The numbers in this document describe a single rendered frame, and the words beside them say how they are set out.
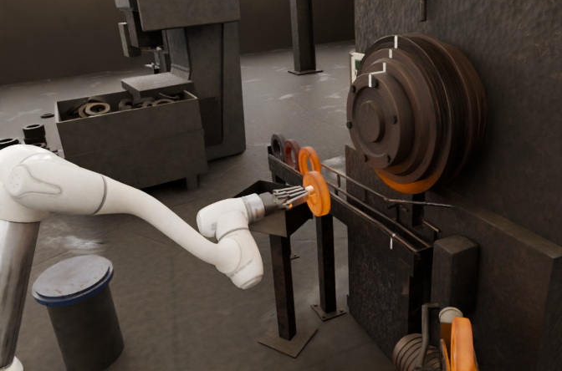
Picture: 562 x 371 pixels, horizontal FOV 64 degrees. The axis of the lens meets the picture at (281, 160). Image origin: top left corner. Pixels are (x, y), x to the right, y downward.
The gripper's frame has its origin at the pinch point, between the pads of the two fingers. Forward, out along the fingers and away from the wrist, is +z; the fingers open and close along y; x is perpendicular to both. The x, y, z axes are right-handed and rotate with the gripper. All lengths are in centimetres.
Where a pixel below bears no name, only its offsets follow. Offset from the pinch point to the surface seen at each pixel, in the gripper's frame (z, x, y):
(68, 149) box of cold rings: -93, -25, -211
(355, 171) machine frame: 27.1, -8.1, -19.8
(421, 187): 18.0, 8.3, 33.1
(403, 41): 20, 48, 24
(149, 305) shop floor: -65, -81, -82
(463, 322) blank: 2, -6, 68
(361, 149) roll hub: 10.0, 16.5, 15.2
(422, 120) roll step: 15.9, 29.7, 36.6
